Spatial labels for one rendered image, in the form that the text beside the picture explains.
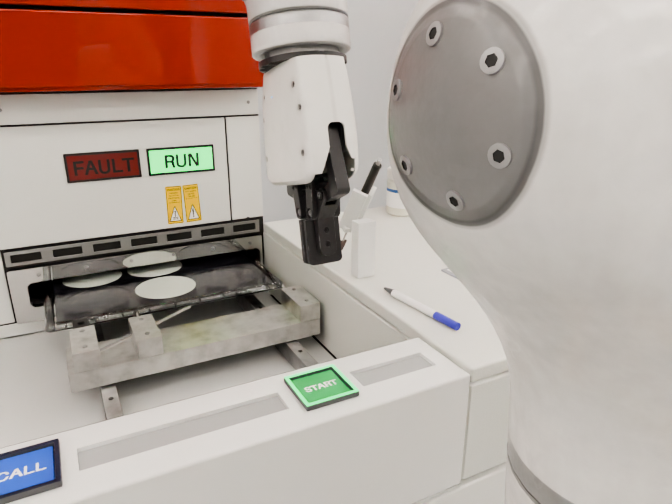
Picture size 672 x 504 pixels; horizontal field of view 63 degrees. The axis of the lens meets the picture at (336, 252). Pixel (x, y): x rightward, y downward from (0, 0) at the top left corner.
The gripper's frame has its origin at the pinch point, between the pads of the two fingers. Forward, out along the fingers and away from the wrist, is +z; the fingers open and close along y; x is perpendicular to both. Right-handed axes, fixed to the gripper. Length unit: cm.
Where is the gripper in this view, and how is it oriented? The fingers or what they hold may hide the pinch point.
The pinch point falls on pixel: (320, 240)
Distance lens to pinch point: 48.9
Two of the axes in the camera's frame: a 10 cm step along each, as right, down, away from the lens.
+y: 4.5, 0.9, -8.9
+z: 1.0, 9.8, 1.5
